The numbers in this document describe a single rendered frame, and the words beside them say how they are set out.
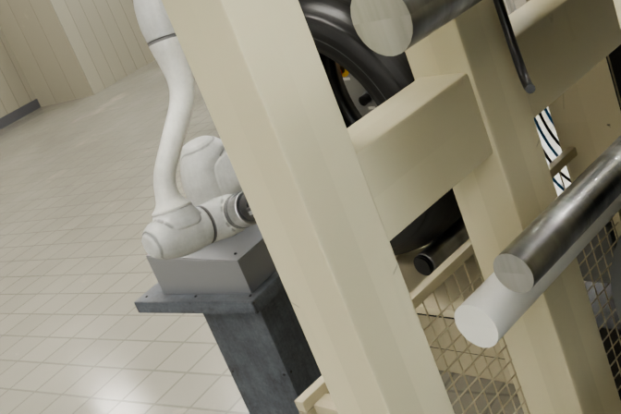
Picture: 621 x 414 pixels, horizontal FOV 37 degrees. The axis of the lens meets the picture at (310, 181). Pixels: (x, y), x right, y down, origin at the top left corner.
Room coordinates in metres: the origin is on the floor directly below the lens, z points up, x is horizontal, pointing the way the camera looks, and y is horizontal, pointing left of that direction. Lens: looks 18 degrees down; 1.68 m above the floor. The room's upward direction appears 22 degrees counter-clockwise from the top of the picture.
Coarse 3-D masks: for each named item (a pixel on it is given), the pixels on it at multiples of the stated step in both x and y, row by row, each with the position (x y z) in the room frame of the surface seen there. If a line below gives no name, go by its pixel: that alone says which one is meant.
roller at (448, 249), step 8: (456, 224) 1.69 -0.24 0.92; (464, 224) 1.69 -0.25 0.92; (448, 232) 1.67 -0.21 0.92; (456, 232) 1.67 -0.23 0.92; (464, 232) 1.67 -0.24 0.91; (440, 240) 1.65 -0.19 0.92; (448, 240) 1.65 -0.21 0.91; (456, 240) 1.65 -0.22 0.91; (464, 240) 1.67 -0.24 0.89; (432, 248) 1.63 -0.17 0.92; (440, 248) 1.63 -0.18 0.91; (448, 248) 1.63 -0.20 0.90; (456, 248) 1.65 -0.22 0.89; (416, 256) 1.62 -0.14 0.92; (424, 256) 1.61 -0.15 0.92; (432, 256) 1.61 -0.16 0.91; (440, 256) 1.62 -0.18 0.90; (448, 256) 1.63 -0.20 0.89; (416, 264) 1.62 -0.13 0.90; (424, 264) 1.61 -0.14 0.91; (432, 264) 1.60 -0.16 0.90; (440, 264) 1.62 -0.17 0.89; (424, 272) 1.61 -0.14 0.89
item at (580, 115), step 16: (608, 64) 1.56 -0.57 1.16; (592, 80) 1.59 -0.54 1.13; (608, 80) 1.56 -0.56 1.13; (560, 96) 1.65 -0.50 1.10; (576, 96) 1.62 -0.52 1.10; (592, 96) 1.59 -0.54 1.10; (608, 96) 1.57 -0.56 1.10; (560, 112) 1.65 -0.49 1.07; (576, 112) 1.63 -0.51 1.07; (592, 112) 1.60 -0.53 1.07; (608, 112) 1.58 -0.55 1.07; (560, 128) 1.66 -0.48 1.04; (576, 128) 1.64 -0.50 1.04; (592, 128) 1.61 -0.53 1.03; (608, 128) 1.58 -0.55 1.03; (560, 144) 1.67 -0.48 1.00; (576, 144) 1.64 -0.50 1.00; (592, 144) 1.62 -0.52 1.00; (608, 144) 1.59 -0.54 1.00; (576, 160) 1.65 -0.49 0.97; (592, 160) 1.62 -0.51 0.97; (576, 176) 1.66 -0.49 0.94
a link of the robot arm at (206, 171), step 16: (192, 144) 2.65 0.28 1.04; (208, 144) 2.62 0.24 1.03; (192, 160) 2.60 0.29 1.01; (208, 160) 2.59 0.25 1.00; (224, 160) 2.60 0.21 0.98; (192, 176) 2.60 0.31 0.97; (208, 176) 2.59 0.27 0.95; (224, 176) 2.59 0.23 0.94; (192, 192) 2.61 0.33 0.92; (208, 192) 2.59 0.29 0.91; (224, 192) 2.59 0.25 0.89
